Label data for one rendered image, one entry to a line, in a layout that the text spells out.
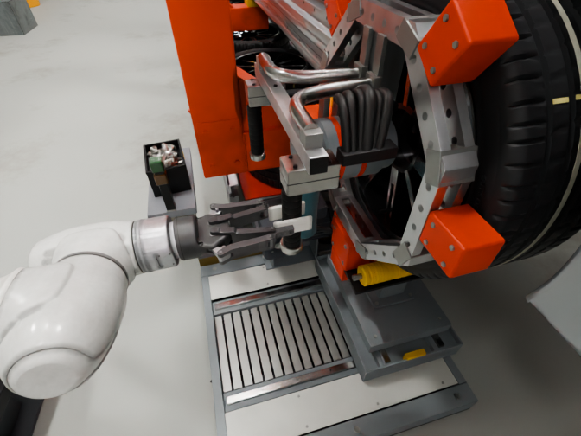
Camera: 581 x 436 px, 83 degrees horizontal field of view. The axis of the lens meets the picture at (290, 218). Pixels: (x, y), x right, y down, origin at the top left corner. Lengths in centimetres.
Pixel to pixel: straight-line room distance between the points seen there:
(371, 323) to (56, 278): 95
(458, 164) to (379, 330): 75
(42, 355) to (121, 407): 101
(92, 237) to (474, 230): 57
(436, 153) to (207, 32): 73
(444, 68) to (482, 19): 6
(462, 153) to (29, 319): 58
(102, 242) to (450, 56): 55
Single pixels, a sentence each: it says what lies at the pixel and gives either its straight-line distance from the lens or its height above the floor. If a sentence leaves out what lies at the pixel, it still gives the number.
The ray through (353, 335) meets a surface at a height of 15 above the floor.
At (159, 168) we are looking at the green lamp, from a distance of 114.
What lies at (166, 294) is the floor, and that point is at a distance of 159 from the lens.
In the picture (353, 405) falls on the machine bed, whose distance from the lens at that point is 124.
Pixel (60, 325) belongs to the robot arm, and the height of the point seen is 93.
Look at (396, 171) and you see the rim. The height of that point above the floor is 77.
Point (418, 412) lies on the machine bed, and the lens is 128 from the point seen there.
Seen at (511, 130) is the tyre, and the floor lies 102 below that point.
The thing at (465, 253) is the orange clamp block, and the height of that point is 88.
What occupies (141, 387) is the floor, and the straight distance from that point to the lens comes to 142.
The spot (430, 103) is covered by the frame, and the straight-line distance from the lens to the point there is 55.
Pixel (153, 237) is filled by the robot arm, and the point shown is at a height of 87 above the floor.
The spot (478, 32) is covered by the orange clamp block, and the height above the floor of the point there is 113.
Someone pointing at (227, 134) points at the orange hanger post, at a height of 69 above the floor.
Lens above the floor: 124
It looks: 43 degrees down
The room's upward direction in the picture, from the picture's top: straight up
